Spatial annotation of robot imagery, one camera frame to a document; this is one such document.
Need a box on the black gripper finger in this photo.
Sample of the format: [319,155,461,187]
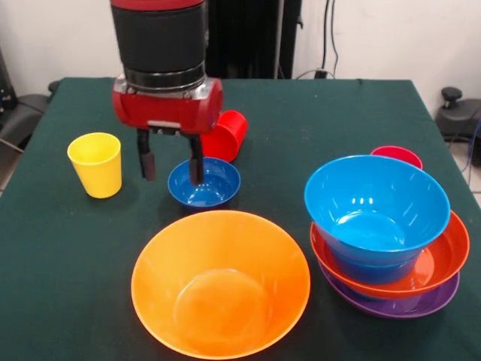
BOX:
[135,129,157,183]
[186,133,206,186]

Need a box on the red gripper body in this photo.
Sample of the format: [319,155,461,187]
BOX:
[111,74,225,135]

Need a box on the small dark blue bowl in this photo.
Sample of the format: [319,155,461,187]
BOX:
[167,156,241,211]

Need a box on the red cup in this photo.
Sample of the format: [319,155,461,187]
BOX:
[201,109,250,163]

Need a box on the yellow cup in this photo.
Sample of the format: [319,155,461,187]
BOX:
[67,132,123,199]

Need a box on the large orange bowl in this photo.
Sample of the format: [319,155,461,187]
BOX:
[130,209,312,359]

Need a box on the large blue bowl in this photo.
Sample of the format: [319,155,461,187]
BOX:
[304,154,452,257]

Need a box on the pink-red cup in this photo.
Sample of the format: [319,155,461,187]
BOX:
[370,145,424,171]

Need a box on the straight-walled teal blue bowl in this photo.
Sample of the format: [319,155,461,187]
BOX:
[323,244,420,285]

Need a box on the shallow red-orange bowl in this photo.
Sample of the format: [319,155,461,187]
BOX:
[310,209,471,301]

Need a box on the black chair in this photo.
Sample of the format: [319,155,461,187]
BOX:
[0,93,50,151]

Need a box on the dark green tablecloth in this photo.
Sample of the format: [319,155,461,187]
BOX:
[0,77,481,361]

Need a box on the shallow purple bowl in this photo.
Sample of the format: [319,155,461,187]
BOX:
[317,259,461,320]

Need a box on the black base with knob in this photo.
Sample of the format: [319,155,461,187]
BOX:
[435,86,481,142]

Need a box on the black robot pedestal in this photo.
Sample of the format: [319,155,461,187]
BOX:
[205,0,304,80]

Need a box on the black hanging cable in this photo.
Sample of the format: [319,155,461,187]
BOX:
[322,0,341,76]

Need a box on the blue cable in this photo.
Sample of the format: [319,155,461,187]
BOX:
[464,122,481,176]

